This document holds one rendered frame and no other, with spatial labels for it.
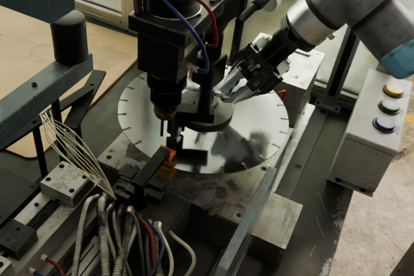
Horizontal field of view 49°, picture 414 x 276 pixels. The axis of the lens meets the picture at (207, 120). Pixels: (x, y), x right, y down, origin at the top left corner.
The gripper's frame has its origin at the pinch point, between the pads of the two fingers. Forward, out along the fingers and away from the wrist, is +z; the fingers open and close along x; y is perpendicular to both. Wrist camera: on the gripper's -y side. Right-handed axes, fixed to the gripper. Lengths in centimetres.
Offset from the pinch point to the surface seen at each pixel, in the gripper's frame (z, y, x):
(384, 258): 47, -82, 88
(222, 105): 2.6, -0.1, 0.8
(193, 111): 0.3, 11.2, -1.8
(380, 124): -10.5, -21.6, 25.9
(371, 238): 49, -88, 81
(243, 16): -18.9, 13.2, -6.7
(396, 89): -13.3, -36.7, 24.7
